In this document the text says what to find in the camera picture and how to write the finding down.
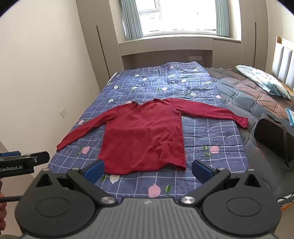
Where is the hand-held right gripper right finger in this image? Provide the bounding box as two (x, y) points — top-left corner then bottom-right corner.
(180, 159), (264, 205)

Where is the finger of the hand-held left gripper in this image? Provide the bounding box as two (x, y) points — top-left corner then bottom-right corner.
(0, 151), (50, 165)
(0, 151), (21, 158)

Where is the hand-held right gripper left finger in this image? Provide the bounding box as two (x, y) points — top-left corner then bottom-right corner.
(34, 159), (118, 206)

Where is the red long-sleeve shirt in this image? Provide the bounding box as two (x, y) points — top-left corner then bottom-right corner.
(56, 98), (249, 174)

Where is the person's left hand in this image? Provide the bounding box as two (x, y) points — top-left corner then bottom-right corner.
(0, 192), (7, 231)

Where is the black bag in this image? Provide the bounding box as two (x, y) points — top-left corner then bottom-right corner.
(253, 112), (294, 169)

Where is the dark quilted mattress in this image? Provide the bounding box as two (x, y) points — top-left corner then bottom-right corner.
(204, 66), (294, 204)

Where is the blue plaid floral quilt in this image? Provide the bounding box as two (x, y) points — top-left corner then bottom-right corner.
(49, 61), (251, 199)

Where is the blue and white packet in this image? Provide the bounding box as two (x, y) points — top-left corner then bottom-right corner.
(285, 109), (294, 126)

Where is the white floral pillow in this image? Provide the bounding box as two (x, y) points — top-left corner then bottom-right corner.
(235, 65), (291, 100)

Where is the beige bay window counter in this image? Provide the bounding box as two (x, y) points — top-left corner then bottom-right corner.
(118, 35), (241, 70)

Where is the beige wardrobe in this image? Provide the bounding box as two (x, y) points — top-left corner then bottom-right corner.
(76, 0), (126, 80)
(240, 0), (294, 69)

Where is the padded wooden headboard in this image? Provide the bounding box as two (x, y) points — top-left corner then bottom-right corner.
(272, 35), (294, 92)

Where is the teal curtain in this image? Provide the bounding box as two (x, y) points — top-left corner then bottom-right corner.
(215, 0), (230, 38)
(119, 0), (144, 40)

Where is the window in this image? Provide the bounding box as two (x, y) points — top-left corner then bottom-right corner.
(134, 0), (217, 37)

